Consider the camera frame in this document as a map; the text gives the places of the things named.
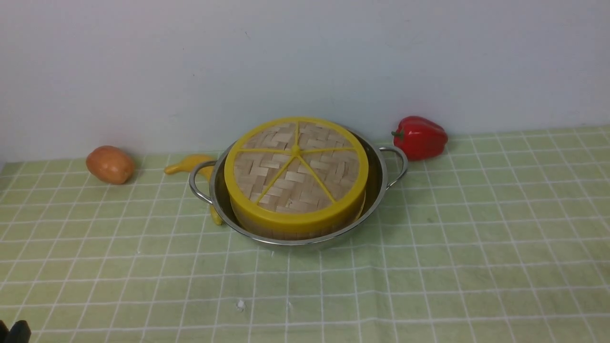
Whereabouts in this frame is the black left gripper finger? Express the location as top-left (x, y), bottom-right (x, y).
top-left (0, 321), bottom-right (9, 343)
top-left (6, 321), bottom-right (32, 343)

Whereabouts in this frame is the yellow rimmed bamboo steamer basket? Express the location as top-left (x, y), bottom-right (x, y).
top-left (231, 191), bottom-right (366, 241)

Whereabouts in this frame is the woven bamboo steamer lid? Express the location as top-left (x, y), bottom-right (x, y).
top-left (223, 117), bottom-right (369, 211)

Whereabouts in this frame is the stainless steel pot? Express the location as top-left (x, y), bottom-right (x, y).
top-left (189, 130), bottom-right (409, 251)

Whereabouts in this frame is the brown potato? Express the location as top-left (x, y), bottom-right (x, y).
top-left (85, 145), bottom-right (135, 185)

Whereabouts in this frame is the yellow banana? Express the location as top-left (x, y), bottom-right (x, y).
top-left (164, 154), bottom-right (223, 226)

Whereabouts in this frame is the red bell pepper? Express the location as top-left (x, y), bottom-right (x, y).
top-left (391, 115), bottom-right (448, 162)

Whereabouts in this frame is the green checkered tablecloth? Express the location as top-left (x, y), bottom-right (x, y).
top-left (0, 126), bottom-right (610, 343)

